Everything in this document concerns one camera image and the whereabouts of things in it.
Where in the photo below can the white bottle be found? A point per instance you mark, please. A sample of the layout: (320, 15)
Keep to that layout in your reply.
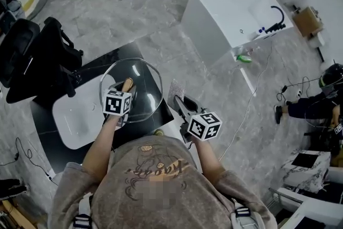
(253, 35)

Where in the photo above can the black metal frame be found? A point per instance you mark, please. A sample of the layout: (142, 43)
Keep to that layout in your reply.
(325, 142)

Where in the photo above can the white sink basin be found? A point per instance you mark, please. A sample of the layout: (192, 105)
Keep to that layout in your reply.
(77, 120)

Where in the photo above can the white round container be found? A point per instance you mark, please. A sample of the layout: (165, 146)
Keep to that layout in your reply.
(316, 40)

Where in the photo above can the grey printed shirt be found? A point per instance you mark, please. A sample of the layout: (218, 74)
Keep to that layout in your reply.
(160, 195)

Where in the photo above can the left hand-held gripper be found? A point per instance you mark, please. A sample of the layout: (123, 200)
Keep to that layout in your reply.
(116, 103)

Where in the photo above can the wooden frame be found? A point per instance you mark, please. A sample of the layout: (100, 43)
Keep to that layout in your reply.
(13, 215)

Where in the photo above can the dark vanity cabinet black top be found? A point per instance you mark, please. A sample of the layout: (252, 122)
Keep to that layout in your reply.
(67, 158)

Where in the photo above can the white panel stand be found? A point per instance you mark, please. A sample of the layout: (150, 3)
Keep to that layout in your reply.
(297, 214)

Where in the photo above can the black office chair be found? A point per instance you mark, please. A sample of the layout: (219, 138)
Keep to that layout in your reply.
(48, 61)

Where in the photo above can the green bottle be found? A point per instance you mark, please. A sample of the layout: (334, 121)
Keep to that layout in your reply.
(244, 58)

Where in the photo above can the white bathtub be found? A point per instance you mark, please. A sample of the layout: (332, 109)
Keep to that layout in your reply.
(214, 18)

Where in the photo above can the glass pot lid wooden knob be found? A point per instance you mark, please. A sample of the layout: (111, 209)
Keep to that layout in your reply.
(128, 84)

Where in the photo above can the black helmet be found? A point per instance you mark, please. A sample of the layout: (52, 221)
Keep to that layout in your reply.
(332, 77)

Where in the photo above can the person's left forearm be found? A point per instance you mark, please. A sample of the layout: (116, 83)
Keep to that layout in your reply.
(100, 147)

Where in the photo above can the black bathtub faucet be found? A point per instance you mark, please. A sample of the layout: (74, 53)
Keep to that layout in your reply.
(278, 25)

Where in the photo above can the white marble pattern cabinet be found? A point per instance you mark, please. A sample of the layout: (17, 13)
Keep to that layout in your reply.
(305, 174)

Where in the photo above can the white power strip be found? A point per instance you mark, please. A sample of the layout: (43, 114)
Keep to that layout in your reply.
(51, 174)

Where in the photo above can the cardboard box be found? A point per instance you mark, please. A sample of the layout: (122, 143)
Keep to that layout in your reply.
(306, 21)

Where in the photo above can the person's right green shoe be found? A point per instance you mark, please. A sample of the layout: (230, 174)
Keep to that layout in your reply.
(158, 132)

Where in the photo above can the black sink faucet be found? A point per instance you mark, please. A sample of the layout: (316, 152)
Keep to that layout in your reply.
(73, 83)

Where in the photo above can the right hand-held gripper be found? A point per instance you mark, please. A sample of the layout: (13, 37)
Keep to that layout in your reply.
(205, 126)

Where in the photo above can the person's right forearm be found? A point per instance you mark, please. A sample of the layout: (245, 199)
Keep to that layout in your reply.
(210, 161)

